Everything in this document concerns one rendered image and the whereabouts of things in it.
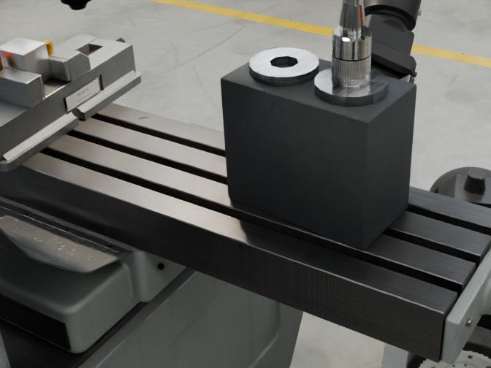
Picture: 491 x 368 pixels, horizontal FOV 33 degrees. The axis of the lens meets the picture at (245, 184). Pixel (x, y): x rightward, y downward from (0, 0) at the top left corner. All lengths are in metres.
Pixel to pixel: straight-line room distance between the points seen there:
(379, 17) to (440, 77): 2.45
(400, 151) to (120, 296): 0.47
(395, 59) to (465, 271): 0.39
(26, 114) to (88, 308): 0.32
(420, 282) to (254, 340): 0.73
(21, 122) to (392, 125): 0.59
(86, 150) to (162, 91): 2.35
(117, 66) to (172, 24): 2.90
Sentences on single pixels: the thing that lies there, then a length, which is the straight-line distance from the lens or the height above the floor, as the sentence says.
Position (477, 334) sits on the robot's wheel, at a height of 0.60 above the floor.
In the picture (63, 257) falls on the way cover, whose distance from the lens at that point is 1.18.
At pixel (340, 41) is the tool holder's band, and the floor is 1.22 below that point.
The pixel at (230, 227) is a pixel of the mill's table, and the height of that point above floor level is 0.96.
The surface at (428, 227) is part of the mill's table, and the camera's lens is 1.10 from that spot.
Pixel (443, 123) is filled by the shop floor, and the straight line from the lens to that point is 3.35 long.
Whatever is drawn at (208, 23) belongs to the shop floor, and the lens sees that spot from 4.33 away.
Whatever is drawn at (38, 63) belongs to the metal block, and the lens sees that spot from 1.36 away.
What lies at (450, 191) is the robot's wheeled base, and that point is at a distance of 1.83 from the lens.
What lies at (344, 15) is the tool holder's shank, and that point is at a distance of 0.97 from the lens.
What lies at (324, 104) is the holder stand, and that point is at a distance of 0.99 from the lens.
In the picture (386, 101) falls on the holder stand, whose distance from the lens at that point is 0.99.
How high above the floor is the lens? 1.60
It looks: 33 degrees down
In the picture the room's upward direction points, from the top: 3 degrees counter-clockwise
